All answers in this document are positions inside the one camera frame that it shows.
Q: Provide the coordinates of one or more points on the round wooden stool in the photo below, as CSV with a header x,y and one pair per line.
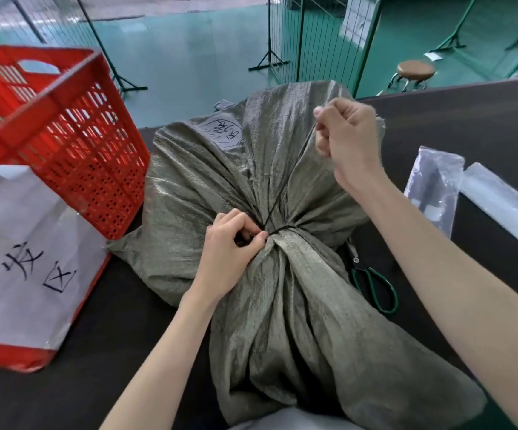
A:
x,y
415,69

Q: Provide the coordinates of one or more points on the person's left thumb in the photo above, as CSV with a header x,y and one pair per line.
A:
x,y
259,244

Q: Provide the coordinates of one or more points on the person's right hand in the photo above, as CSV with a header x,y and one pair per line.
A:
x,y
355,138

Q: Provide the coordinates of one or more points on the grey-green woven sack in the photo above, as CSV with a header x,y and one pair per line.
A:
x,y
294,331

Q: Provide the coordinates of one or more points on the white paper sign, black writing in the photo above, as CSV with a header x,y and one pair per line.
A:
x,y
26,264

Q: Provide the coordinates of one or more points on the small white paper sheet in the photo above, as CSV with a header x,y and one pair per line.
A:
x,y
433,56

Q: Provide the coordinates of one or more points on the person's left hand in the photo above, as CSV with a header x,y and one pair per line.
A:
x,y
225,259

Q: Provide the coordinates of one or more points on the red plastic lattice crate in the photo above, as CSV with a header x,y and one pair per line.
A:
x,y
84,143

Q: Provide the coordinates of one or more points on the person's right fingers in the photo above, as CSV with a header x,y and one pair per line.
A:
x,y
324,129

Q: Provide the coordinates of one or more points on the white paper sheet on fence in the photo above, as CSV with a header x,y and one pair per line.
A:
x,y
357,17

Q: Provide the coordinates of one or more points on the person's white shirt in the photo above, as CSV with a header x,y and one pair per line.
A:
x,y
290,420

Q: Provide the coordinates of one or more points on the person's right forearm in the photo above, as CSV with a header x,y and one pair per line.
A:
x,y
456,291

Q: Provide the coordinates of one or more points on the person's left forearm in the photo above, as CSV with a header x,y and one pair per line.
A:
x,y
165,362

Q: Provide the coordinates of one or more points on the clear plastic bag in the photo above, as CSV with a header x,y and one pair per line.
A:
x,y
433,188
500,201

